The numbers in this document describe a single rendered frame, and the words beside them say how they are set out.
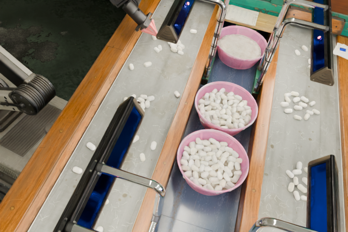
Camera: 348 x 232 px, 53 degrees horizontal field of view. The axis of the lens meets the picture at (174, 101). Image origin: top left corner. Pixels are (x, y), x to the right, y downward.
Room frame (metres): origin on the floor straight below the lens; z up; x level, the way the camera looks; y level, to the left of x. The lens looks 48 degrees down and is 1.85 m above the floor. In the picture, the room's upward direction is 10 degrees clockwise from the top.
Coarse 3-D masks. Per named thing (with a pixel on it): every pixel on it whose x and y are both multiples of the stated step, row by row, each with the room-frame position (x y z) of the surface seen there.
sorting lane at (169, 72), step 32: (128, 64) 1.16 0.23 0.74; (160, 64) 1.20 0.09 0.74; (192, 64) 1.23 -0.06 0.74; (128, 96) 0.97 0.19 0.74; (160, 96) 1.00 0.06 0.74; (96, 128) 0.78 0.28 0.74; (160, 128) 0.83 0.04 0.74; (128, 160) 0.67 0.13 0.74; (64, 192) 0.51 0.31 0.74; (128, 192) 0.54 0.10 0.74; (32, 224) 0.38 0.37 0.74; (96, 224) 0.42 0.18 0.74; (128, 224) 0.44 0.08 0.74
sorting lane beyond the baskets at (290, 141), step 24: (288, 48) 1.48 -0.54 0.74; (288, 72) 1.29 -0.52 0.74; (336, 72) 1.35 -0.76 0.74; (312, 96) 1.16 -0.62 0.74; (336, 96) 1.18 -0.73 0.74; (288, 120) 0.99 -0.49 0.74; (312, 120) 1.01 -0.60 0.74; (336, 120) 1.03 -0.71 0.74; (288, 144) 0.86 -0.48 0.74; (312, 144) 0.88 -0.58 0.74; (336, 144) 0.90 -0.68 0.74; (264, 168) 0.73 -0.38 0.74; (288, 168) 0.75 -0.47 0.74; (264, 192) 0.63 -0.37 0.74; (288, 192) 0.65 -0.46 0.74; (264, 216) 0.54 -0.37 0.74; (288, 216) 0.55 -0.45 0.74
